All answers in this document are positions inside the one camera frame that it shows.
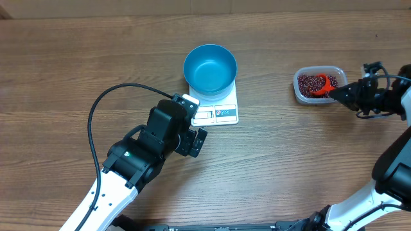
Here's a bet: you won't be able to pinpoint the red scoop with blue handle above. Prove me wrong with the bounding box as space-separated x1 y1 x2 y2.
308 74 338 98

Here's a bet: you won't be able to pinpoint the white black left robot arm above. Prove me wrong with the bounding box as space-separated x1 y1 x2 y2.
62 94 207 230

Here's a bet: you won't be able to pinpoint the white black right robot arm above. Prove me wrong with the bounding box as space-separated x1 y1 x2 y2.
294 62 410 231

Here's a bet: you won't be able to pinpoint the white digital kitchen scale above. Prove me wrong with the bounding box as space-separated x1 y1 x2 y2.
189 82 239 127

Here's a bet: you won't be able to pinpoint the teal blue bowl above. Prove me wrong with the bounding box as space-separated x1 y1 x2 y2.
182 44 238 95

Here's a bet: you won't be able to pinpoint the clear plastic food container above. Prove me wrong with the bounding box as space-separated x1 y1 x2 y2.
293 66 347 105

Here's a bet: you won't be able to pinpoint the red adzuki beans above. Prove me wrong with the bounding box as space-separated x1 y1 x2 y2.
297 74 340 99

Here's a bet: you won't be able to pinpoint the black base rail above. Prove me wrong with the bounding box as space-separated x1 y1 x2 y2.
109 214 319 231

